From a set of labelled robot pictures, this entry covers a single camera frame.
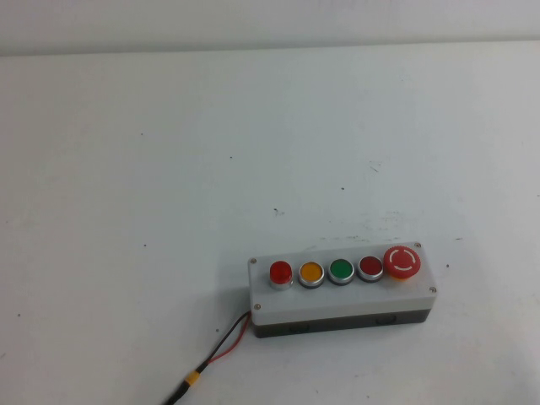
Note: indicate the red indicator lamp button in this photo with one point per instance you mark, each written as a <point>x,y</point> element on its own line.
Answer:
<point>281,273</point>

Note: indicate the grey push-button control box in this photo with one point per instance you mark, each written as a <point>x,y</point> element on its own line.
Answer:
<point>337,299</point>

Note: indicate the green flat push button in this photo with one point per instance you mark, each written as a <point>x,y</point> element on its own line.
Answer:
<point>341,270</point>

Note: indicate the red mushroom emergency stop button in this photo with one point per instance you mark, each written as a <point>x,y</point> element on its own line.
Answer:
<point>401,260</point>

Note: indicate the dark red flat push button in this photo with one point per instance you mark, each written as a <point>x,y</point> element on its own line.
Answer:
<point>370,266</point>

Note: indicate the yellow flat push button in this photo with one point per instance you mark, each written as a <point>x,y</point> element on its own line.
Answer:
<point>311,272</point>

